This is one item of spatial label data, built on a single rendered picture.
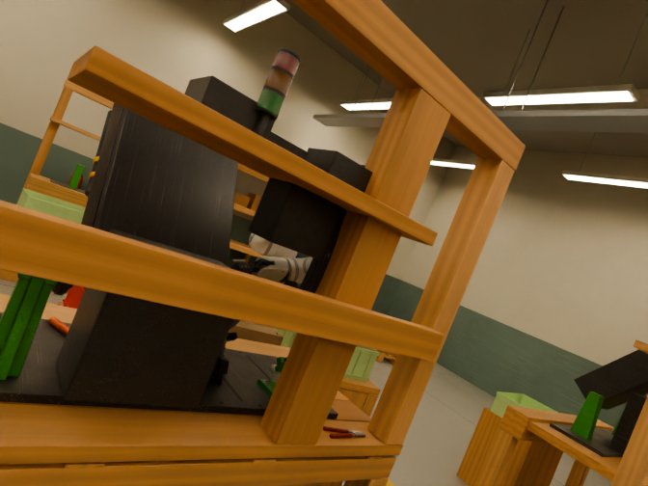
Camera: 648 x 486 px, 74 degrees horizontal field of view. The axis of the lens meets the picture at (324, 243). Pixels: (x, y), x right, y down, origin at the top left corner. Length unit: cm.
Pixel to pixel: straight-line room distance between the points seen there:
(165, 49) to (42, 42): 148
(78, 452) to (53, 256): 40
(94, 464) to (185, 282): 40
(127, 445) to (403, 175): 87
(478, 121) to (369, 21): 47
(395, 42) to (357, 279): 57
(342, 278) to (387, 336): 21
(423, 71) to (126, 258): 81
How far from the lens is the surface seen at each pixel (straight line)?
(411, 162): 116
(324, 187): 93
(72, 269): 78
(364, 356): 233
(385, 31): 109
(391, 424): 149
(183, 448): 107
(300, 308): 97
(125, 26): 697
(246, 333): 192
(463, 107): 130
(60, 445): 98
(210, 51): 724
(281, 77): 94
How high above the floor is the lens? 140
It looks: level
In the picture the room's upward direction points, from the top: 22 degrees clockwise
